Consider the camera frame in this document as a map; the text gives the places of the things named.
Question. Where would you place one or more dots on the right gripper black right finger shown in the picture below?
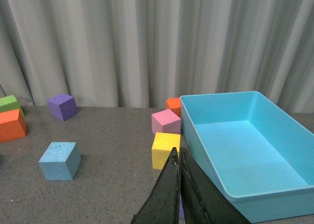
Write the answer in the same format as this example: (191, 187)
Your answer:
(202, 202)

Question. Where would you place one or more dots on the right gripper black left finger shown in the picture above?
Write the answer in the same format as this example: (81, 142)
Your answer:
(163, 203)

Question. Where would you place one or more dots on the light blue foam block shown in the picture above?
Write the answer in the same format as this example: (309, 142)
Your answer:
(60, 161)

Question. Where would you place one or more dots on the purple foam block near tray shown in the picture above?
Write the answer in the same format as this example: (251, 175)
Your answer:
(181, 212)

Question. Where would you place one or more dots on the yellow foam block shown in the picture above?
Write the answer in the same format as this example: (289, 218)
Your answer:
(162, 146)

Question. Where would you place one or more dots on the light blue plastic tray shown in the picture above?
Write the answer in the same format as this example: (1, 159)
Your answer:
(259, 157)

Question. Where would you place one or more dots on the pink foam block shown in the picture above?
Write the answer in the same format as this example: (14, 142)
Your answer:
(166, 121)

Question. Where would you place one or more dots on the orange foam block behind tray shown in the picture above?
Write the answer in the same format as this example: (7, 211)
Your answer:
(174, 104)

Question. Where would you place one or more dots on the purple foam block far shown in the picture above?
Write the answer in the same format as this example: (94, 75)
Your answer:
(62, 106)

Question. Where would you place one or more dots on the grey curtain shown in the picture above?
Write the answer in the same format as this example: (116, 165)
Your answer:
(139, 53)

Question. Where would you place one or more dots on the orange foam block left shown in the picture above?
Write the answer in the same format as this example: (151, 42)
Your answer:
(12, 125)

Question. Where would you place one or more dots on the green foam block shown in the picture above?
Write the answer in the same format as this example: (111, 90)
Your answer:
(9, 103)

